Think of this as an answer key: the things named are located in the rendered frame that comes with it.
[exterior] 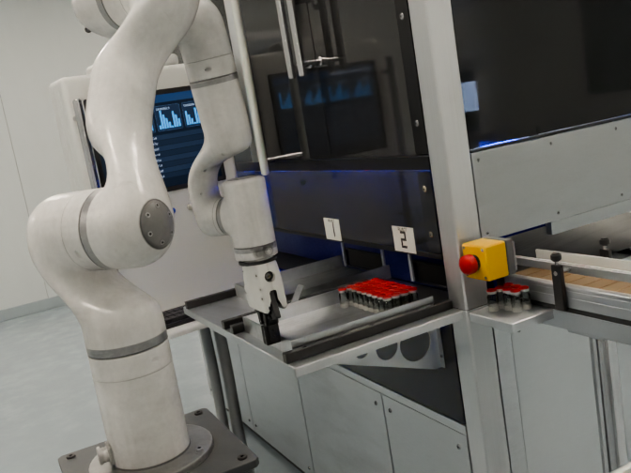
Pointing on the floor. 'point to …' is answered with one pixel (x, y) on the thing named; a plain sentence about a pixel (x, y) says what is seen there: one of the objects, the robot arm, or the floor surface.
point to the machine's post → (458, 228)
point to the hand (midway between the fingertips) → (270, 333)
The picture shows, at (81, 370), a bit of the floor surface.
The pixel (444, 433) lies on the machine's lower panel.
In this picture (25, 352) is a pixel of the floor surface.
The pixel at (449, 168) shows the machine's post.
